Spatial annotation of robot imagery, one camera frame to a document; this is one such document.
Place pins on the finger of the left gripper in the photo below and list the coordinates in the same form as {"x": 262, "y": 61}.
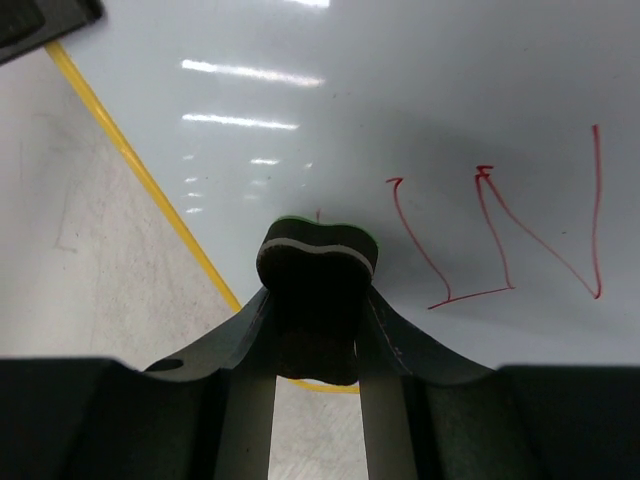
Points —
{"x": 27, "y": 25}

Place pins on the black whiteboard eraser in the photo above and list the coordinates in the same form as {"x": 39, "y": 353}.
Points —
{"x": 317, "y": 276}

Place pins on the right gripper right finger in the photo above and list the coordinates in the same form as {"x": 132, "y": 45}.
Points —
{"x": 430, "y": 413}

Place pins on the yellow-framed whiteboard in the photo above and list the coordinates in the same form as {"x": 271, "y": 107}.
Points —
{"x": 490, "y": 147}

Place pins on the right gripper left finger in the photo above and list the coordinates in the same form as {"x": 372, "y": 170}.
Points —
{"x": 204, "y": 412}

